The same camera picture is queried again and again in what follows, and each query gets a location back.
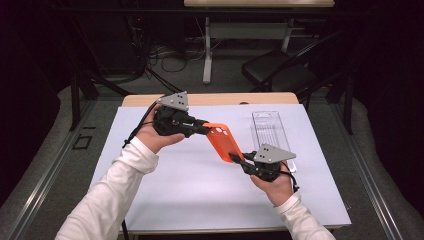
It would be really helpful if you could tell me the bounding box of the white-legged background desk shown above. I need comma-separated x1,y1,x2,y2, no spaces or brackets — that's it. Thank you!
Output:
183,0,336,85

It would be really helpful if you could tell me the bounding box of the orange phone case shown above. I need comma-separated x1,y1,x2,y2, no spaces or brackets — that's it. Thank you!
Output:
202,122,246,164

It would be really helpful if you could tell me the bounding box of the bundle of floor cables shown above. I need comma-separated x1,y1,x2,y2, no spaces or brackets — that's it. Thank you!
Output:
145,41,209,74

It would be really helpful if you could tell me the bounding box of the wooden table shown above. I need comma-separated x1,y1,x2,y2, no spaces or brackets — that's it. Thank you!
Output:
117,92,345,237

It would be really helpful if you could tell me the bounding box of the person's right hand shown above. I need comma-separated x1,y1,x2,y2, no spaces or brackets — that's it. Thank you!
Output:
249,161,296,208

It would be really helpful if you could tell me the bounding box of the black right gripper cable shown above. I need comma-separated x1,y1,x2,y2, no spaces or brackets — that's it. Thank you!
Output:
279,169,300,194

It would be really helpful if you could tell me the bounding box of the white board sheet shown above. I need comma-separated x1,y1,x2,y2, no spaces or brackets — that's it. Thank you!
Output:
89,103,353,234

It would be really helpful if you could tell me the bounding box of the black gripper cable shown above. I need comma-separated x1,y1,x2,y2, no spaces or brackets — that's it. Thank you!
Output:
279,169,300,194
121,101,159,150

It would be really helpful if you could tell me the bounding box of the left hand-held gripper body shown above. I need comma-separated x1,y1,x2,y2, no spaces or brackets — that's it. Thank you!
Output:
153,91,201,138

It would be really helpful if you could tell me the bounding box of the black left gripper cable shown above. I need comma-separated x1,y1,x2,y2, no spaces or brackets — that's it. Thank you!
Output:
121,101,159,150

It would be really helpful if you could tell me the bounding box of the person's left hand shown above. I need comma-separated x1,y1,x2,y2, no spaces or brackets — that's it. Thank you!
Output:
135,104,186,155

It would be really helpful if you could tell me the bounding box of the black folding chair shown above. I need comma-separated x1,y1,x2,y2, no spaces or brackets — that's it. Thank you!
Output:
241,29,348,103

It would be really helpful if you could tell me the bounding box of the black metal stand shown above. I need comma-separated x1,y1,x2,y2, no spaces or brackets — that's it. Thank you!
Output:
68,63,134,132

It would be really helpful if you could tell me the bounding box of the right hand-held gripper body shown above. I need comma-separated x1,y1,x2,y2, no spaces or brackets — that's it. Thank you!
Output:
241,143,297,183

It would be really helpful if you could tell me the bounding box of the clear plastic packaging tray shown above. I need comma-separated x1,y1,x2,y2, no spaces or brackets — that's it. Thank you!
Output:
250,110,298,174

